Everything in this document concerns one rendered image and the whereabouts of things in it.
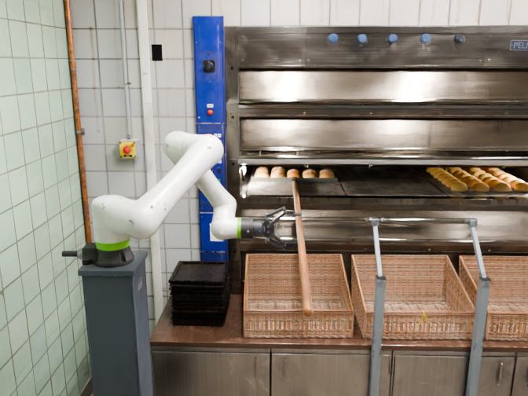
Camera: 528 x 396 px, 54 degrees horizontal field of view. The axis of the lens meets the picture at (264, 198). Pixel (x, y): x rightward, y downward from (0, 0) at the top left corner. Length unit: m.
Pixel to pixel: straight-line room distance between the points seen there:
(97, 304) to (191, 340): 0.79
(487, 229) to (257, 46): 1.64
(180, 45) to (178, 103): 0.30
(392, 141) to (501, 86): 0.63
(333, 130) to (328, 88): 0.23
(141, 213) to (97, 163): 1.29
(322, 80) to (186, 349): 1.56
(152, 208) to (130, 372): 0.67
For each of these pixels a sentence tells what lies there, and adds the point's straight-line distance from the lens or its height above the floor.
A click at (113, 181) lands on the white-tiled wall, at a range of 3.06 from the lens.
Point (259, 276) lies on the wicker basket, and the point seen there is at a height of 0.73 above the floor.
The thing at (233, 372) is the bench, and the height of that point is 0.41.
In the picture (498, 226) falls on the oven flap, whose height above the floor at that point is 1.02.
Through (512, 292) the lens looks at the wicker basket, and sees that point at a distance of 3.30.
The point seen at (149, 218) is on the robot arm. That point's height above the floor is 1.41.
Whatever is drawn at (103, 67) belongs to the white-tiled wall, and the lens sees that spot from 2.99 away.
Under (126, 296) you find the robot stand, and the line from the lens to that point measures 1.98.
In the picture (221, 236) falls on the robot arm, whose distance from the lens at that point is 2.33.
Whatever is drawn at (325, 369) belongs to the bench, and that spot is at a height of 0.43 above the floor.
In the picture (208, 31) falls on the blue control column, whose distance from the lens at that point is 2.83.
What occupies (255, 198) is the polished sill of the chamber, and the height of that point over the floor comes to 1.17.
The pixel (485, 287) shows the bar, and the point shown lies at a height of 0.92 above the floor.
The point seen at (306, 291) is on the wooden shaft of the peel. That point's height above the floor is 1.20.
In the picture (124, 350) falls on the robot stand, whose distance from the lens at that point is 2.09.
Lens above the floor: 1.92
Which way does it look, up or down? 15 degrees down
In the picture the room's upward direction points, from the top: straight up
